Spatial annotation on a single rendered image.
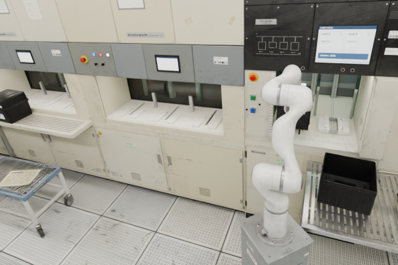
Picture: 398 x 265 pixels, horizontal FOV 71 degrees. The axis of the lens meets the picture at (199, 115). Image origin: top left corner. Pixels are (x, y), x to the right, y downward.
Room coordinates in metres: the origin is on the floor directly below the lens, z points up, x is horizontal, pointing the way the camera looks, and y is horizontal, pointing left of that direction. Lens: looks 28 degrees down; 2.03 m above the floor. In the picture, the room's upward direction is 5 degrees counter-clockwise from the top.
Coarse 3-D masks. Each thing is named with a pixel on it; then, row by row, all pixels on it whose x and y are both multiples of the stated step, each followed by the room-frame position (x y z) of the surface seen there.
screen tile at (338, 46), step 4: (324, 32) 1.58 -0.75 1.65; (328, 32) 1.57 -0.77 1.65; (332, 32) 1.56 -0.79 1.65; (336, 32) 1.55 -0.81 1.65; (344, 32) 1.53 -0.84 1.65; (320, 36) 1.58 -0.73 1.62; (324, 36) 1.58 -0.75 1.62; (328, 36) 1.57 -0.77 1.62; (332, 36) 1.56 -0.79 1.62; (336, 36) 1.55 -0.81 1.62; (340, 36) 1.54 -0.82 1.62; (344, 36) 1.53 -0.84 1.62; (320, 40) 1.58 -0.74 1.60; (340, 40) 1.54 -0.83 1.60; (320, 44) 1.58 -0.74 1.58; (324, 44) 1.57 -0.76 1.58; (328, 44) 1.56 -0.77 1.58; (332, 44) 1.55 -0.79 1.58; (336, 44) 1.55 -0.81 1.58; (340, 44) 1.54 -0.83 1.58; (320, 48) 1.58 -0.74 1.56; (324, 48) 1.57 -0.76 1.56; (328, 48) 1.56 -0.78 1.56; (332, 48) 1.55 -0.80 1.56; (336, 48) 1.54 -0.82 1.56; (340, 48) 1.54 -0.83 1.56
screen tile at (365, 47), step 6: (348, 36) 1.52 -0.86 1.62; (354, 36) 1.51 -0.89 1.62; (360, 36) 1.50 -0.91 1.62; (366, 36) 1.49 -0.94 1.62; (372, 36) 1.48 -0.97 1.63; (366, 42) 1.49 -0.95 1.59; (348, 48) 1.52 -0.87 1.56; (354, 48) 1.51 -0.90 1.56; (360, 48) 1.50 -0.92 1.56; (366, 48) 1.48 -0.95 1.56
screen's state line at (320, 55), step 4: (320, 56) 1.58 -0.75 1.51; (324, 56) 1.57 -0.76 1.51; (328, 56) 1.56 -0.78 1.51; (332, 56) 1.55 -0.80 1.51; (336, 56) 1.54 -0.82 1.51; (340, 56) 1.53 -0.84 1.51; (344, 56) 1.53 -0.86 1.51; (348, 56) 1.52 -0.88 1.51; (352, 56) 1.51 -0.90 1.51; (356, 56) 1.50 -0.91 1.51; (360, 56) 1.49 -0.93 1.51; (364, 56) 1.48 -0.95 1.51
